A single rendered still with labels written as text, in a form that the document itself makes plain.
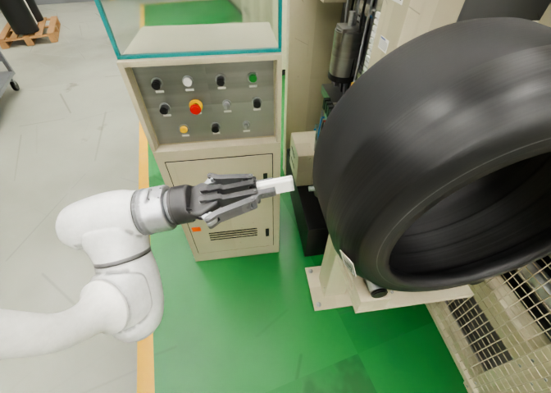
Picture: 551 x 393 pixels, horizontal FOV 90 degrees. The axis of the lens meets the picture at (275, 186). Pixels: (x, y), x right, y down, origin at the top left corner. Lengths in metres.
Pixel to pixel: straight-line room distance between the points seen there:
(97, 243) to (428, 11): 0.81
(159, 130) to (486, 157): 1.11
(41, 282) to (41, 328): 1.79
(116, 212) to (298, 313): 1.34
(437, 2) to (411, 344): 1.55
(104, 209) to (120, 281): 0.13
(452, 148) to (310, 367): 1.39
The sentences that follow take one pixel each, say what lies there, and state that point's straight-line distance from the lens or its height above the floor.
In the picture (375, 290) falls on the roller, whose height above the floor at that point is 0.92.
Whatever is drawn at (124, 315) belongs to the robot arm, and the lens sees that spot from 0.58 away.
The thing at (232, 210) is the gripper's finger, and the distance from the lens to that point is 0.50.
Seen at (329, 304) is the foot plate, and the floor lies 0.01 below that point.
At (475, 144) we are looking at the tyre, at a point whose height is 1.40.
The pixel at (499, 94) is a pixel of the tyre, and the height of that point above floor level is 1.45.
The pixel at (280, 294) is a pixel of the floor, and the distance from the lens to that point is 1.77.
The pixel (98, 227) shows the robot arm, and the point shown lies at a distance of 0.58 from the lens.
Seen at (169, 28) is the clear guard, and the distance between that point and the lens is 1.06.
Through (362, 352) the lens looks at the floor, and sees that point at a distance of 1.73.
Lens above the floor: 1.62
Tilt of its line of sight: 45 degrees down
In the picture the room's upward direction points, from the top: straight up
